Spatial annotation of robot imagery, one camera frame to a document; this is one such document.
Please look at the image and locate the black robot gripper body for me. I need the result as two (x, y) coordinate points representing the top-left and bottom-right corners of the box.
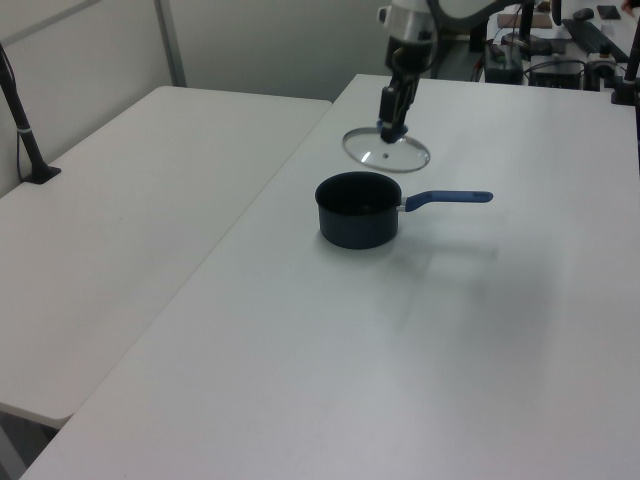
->
(384, 34), (437, 80)

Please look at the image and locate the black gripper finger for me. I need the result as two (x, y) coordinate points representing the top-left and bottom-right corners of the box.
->
(397, 74), (421, 133)
(378, 85), (402, 145)

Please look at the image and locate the glass lid with blue knob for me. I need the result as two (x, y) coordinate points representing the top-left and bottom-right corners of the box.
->
(341, 118), (433, 174)

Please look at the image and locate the black electronics box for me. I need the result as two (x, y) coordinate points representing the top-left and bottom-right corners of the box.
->
(481, 41), (525, 85)

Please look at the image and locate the brown flat board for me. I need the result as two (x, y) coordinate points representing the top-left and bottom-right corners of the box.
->
(496, 11), (554, 30)

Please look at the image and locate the black power supply unit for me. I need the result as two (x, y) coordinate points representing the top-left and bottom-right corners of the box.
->
(528, 58), (587, 90)

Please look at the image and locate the black keyboard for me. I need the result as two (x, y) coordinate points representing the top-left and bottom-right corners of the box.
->
(561, 18), (630, 62)

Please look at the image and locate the white side table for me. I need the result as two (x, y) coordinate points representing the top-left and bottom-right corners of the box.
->
(0, 85), (335, 422)

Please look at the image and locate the dark saucepan with blue handle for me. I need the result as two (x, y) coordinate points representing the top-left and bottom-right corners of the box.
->
(314, 170), (495, 251)

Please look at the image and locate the black clamped camera pole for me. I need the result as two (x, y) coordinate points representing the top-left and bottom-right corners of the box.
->
(608, 28), (640, 107)

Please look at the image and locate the black camera pole with base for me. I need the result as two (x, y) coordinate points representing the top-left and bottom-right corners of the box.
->
(0, 41), (63, 187)

